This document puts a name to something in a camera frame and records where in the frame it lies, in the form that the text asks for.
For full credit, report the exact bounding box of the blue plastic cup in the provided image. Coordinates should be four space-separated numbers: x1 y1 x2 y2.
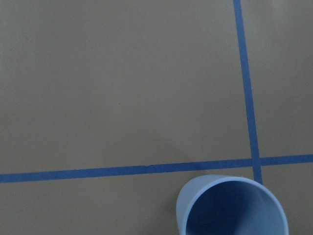
176 175 290 235

